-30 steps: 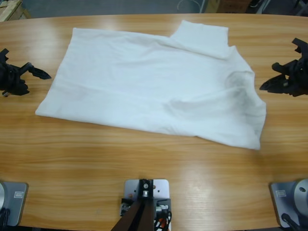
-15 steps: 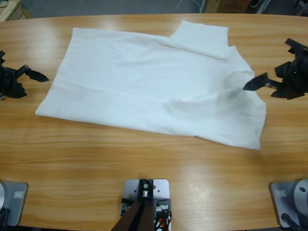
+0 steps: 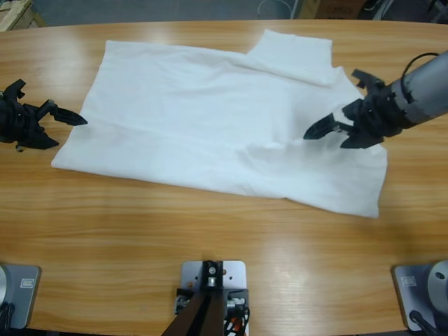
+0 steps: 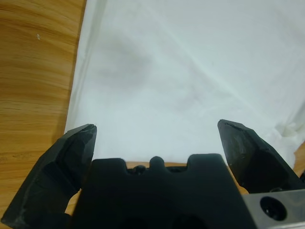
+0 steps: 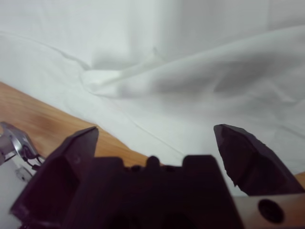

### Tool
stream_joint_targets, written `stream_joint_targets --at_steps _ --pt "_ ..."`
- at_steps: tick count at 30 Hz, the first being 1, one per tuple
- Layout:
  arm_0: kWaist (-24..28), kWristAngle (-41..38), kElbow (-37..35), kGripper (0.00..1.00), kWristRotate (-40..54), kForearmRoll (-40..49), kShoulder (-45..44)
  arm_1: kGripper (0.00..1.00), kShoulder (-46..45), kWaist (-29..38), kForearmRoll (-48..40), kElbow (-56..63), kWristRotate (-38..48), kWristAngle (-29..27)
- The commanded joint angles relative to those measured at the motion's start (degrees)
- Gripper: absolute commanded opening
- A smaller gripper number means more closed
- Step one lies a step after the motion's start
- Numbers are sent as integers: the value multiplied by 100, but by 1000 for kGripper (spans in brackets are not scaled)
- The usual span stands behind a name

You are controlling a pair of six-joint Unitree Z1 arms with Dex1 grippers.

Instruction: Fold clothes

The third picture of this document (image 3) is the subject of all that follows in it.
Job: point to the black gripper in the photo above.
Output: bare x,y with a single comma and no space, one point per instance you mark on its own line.
17,122
381,115

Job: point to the white t-shirt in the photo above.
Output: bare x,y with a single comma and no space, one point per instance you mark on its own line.
210,122

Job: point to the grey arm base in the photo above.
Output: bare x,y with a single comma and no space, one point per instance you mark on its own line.
420,283
21,290

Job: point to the wooden pallet stack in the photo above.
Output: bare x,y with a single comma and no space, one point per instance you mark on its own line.
14,14

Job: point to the brown cardboard box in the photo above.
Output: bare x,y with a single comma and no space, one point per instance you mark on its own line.
332,7

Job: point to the white chair frame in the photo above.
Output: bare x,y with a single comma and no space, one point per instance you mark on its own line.
381,8

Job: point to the grey camera mount plate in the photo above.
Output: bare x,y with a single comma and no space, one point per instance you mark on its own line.
234,276

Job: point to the black electronics bracket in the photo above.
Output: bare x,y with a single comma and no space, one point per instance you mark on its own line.
241,292

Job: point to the dark camera post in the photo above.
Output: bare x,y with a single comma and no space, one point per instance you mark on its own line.
206,308

